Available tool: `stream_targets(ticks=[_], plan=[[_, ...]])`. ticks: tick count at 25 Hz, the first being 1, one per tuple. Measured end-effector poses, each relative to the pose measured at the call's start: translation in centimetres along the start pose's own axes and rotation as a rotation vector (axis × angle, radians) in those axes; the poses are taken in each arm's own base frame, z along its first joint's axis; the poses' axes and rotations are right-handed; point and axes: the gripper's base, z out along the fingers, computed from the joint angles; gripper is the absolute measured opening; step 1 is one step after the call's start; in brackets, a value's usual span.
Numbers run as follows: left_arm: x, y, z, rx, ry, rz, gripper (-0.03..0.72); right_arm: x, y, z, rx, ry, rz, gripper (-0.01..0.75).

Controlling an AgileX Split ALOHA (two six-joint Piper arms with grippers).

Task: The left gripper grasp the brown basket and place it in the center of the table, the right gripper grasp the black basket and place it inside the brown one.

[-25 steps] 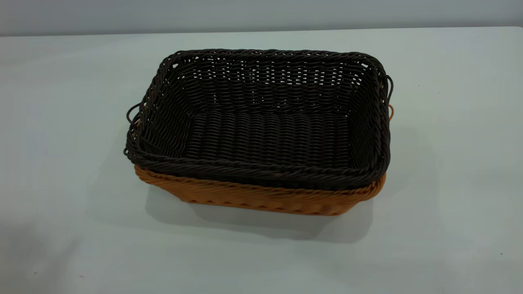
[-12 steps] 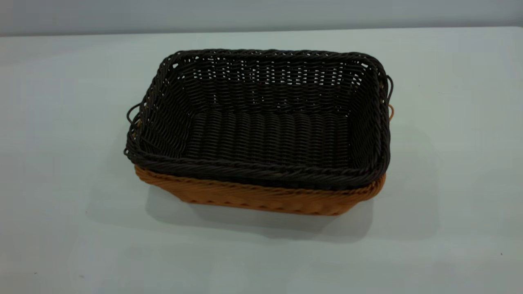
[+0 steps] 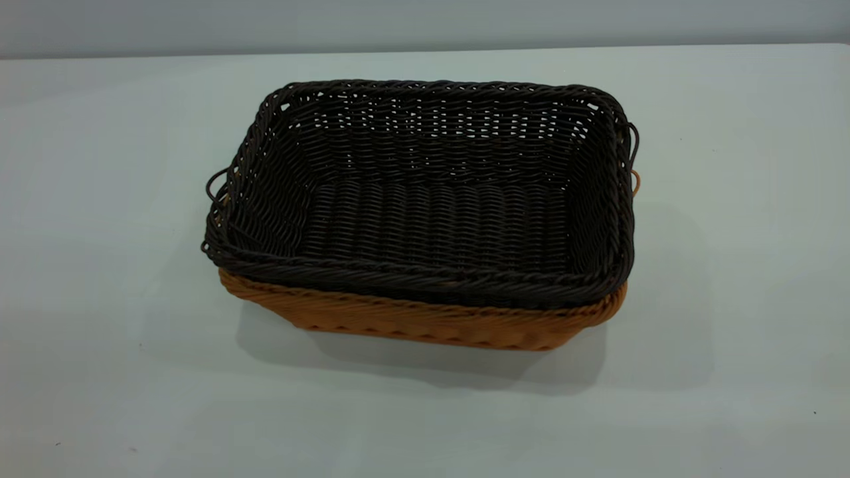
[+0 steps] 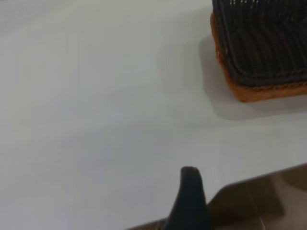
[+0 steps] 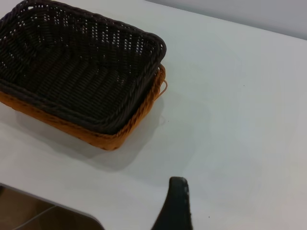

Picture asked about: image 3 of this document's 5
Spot light brown wicker basket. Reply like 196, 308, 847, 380
218, 169, 642, 352

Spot dark brown wicker basket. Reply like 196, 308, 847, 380
201, 80, 640, 310

